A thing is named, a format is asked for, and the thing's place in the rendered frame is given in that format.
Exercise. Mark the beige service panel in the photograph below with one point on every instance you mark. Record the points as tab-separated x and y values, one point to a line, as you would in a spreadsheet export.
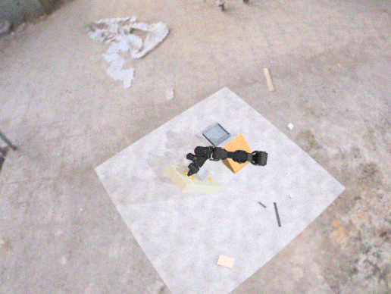
177	174

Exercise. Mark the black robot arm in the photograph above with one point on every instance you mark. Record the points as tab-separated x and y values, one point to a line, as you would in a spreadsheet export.
240	156

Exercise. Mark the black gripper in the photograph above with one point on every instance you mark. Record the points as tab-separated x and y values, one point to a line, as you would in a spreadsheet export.
194	168

